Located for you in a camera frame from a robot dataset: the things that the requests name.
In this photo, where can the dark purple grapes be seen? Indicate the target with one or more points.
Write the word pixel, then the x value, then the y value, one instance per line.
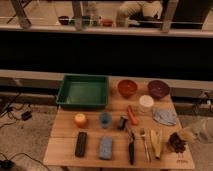
pixel 177 143

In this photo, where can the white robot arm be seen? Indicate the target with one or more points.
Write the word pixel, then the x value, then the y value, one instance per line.
pixel 201 131

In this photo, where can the blue cup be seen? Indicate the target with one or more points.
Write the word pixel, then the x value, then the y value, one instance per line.
pixel 105 120

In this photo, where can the orange bowl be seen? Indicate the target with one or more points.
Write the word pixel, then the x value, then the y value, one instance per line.
pixel 127 88

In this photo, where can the green plastic tray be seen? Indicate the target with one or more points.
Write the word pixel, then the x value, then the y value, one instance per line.
pixel 83 92

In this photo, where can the orange carrot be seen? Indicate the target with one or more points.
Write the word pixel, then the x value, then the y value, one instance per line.
pixel 131 116

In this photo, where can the orange round fruit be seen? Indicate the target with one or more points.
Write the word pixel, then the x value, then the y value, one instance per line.
pixel 80 120

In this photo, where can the purple bowl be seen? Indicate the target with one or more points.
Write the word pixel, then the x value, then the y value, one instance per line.
pixel 158 89

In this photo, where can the blue sponge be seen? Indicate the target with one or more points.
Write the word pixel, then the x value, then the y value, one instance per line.
pixel 105 148

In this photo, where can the metal fork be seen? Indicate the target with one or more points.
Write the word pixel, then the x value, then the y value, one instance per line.
pixel 143 137

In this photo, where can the black remote control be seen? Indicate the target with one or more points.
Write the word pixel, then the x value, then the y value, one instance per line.
pixel 81 144

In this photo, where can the blue cloth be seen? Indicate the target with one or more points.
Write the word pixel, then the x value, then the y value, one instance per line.
pixel 165 116

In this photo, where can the yellow corn cob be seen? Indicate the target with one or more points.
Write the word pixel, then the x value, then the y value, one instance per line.
pixel 156 141

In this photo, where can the black power adapter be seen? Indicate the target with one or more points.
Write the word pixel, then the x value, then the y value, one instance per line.
pixel 26 115

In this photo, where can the black handled knife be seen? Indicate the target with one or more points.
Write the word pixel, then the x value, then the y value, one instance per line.
pixel 131 147

